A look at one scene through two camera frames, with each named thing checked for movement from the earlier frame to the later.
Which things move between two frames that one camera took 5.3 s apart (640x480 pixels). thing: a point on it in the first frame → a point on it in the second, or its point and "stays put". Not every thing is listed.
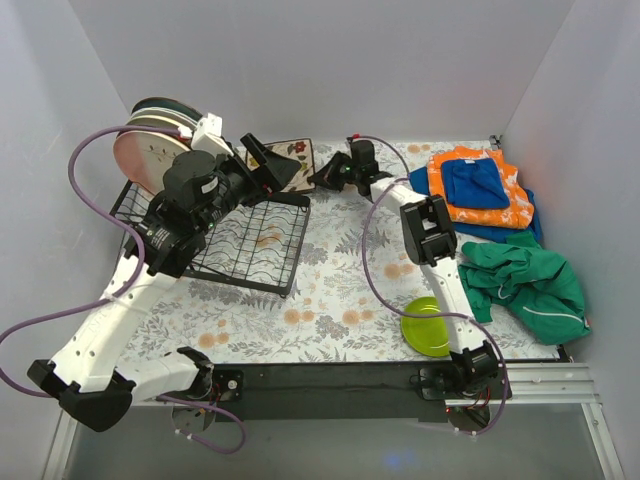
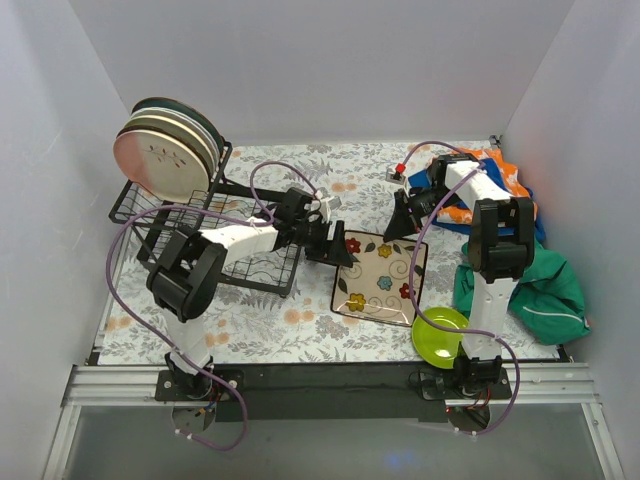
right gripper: x=338 y=173 → x=405 y=212
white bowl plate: x=165 y=112 stays put
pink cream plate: x=146 y=157 stays put
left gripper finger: x=275 y=172 → x=340 y=255
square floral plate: x=299 y=150 → x=378 y=286
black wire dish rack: x=256 y=246 stays put
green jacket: x=538 y=286 stays put
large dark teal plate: x=160 y=102 stays put
